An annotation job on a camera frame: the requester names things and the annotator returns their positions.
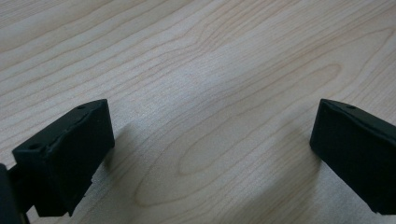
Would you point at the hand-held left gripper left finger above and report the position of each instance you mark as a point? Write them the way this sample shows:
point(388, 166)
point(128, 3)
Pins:
point(67, 158)

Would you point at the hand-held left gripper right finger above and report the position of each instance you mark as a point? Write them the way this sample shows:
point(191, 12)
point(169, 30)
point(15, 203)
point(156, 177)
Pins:
point(358, 152)

